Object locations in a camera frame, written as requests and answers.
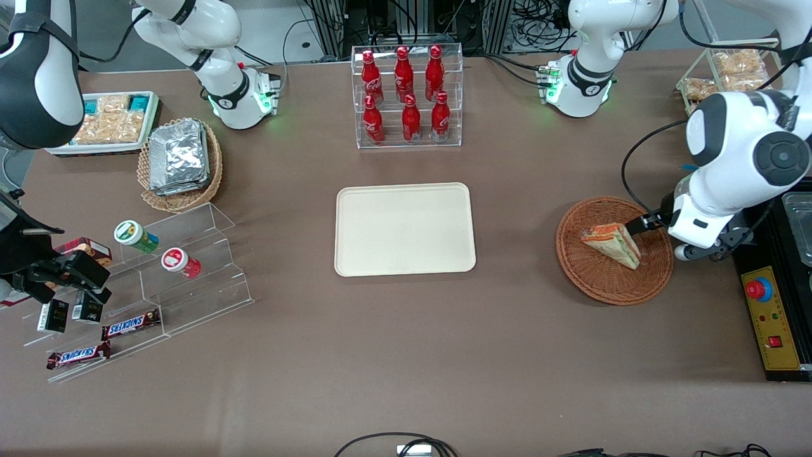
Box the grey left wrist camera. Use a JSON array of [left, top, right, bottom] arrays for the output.
[[674, 241, 731, 263]]

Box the white wire rack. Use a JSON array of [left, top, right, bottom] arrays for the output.
[[676, 38, 785, 119]]

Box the brown round wicker basket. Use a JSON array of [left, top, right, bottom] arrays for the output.
[[556, 196, 674, 307]]

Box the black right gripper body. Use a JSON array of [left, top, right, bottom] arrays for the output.
[[0, 249, 112, 299]]

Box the clear acrylic bottle rack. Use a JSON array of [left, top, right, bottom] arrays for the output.
[[351, 43, 464, 150]]

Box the green jar with white lid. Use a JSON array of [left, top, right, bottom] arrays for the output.
[[114, 220, 160, 255]]

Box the black control box yellow panel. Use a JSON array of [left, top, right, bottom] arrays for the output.
[[733, 190, 812, 383]]

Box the red-brown carton box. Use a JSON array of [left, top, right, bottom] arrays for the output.
[[54, 237, 113, 267]]

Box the clear acrylic stepped stand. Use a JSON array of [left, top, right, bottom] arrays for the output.
[[22, 202, 256, 385]]

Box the aluminium frame post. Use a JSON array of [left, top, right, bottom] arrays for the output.
[[311, 0, 346, 59], [482, 0, 516, 55]]

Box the tan oval wicker basket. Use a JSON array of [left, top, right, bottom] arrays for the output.
[[137, 117, 224, 213]]

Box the red jar with white lid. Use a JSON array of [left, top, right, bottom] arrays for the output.
[[160, 247, 202, 280]]

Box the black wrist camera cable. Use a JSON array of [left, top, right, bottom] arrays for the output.
[[620, 119, 692, 216]]

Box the white rectangular snack tray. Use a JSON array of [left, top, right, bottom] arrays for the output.
[[46, 91, 160, 156]]

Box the clear bag of beige crackers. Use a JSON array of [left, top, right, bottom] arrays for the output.
[[72, 111, 145, 145], [95, 95, 132, 116]]

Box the black looped cable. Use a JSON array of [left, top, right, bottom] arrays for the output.
[[333, 433, 459, 457]]

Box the beige rectangular plastic tray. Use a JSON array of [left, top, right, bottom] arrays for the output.
[[334, 182, 477, 278]]

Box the red cola bottle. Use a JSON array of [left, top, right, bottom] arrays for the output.
[[402, 94, 422, 144], [424, 44, 445, 102], [394, 46, 415, 103], [431, 91, 452, 142], [361, 50, 385, 106], [363, 95, 386, 146]]

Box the silver foil packet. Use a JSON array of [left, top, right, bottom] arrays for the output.
[[148, 120, 209, 186], [152, 175, 212, 197]]

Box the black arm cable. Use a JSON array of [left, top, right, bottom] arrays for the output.
[[76, 8, 153, 64]]

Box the clear bag of fried snacks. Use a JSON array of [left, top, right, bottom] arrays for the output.
[[712, 50, 765, 76], [720, 71, 770, 93], [682, 77, 721, 102]]

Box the steel rectangular pan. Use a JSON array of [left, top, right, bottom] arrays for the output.
[[782, 192, 812, 267]]

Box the triangular sandwich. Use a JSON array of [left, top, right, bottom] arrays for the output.
[[581, 222, 642, 271]]

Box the small black box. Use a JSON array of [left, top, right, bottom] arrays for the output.
[[71, 291, 104, 324], [36, 298, 70, 334]]

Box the brown Snickers bar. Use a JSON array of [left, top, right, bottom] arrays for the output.
[[46, 341, 112, 371], [101, 309, 162, 341]]

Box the tangle of black cables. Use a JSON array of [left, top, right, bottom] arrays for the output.
[[514, 0, 575, 49]]

